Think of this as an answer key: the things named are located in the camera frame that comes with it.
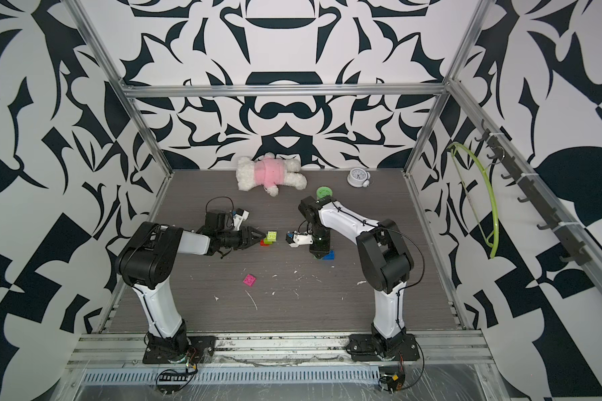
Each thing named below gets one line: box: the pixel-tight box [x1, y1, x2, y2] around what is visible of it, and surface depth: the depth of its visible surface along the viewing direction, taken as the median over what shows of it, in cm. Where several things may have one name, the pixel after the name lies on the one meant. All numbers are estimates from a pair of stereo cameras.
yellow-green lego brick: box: [263, 230, 277, 244], surface depth 95 cm
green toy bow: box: [447, 142, 500, 259], surface depth 72 cm
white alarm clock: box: [346, 167, 371, 188], surface depth 117 cm
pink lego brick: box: [242, 273, 257, 288], surface depth 88 cm
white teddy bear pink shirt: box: [235, 152, 308, 197], surface depth 110 cm
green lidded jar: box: [316, 185, 333, 199], surface depth 110 cm
